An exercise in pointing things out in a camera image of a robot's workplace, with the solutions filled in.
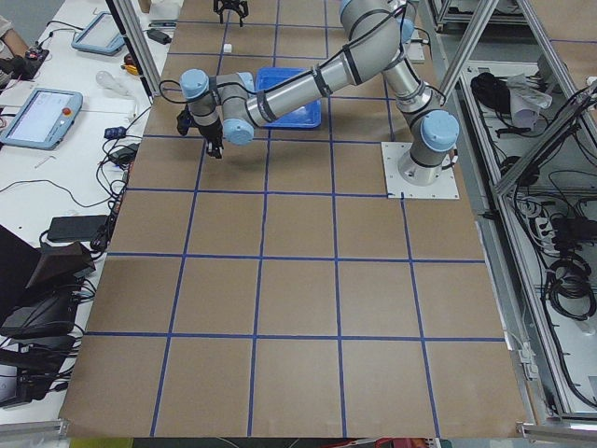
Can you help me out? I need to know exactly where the blue plastic tray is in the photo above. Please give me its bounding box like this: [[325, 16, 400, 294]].
[[256, 67, 322, 130]]

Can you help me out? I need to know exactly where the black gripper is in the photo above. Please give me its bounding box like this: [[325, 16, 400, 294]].
[[213, 0, 249, 27], [199, 121, 224, 160]]

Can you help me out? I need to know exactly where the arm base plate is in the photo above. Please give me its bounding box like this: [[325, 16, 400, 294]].
[[381, 142, 460, 200]]

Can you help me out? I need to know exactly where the brass cylinder tool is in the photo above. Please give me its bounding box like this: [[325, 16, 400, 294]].
[[121, 64, 139, 76]]

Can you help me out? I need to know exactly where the teach pendant far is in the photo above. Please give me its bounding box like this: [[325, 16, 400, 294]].
[[71, 11, 125, 56]]

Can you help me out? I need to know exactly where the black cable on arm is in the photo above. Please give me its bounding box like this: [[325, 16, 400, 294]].
[[158, 0, 421, 102]]

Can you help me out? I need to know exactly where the teach pendant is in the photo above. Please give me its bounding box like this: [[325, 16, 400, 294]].
[[1, 88, 83, 150], [71, 11, 125, 56]]

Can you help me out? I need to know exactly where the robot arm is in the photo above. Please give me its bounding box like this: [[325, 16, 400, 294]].
[[177, 1, 460, 185]]

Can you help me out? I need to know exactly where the teach pendant near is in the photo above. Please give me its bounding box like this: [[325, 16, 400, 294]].
[[1, 88, 83, 150]]

